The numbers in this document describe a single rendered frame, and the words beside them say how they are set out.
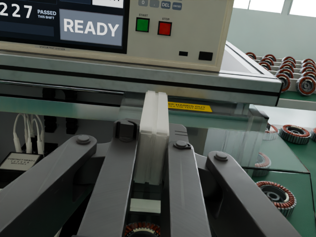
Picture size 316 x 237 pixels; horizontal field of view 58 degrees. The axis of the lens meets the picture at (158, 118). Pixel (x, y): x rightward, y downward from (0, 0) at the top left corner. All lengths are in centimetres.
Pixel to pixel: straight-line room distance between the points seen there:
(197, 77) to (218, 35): 8
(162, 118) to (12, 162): 47
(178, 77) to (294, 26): 710
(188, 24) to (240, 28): 662
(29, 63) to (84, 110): 12
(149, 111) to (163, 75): 34
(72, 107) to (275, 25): 698
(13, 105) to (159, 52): 27
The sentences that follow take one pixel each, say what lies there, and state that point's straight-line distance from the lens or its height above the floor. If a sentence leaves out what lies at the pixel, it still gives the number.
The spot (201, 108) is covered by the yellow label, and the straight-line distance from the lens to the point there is 49.
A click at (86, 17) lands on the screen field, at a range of 52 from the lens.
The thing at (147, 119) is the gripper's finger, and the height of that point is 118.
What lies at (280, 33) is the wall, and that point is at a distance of 745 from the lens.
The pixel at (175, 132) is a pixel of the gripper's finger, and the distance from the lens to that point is 16.
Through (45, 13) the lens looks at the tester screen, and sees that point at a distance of 54.
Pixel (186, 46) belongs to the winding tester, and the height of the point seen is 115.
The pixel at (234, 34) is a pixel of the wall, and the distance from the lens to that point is 711.
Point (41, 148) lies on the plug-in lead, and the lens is 63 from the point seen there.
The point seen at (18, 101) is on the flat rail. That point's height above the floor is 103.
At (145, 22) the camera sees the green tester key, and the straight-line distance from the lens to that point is 50.
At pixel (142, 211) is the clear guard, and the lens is 32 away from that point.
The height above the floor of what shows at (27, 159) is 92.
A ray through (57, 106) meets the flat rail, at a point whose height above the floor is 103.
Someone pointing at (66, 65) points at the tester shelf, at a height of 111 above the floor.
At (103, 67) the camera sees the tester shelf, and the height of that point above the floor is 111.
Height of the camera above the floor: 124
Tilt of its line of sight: 25 degrees down
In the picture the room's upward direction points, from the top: 7 degrees clockwise
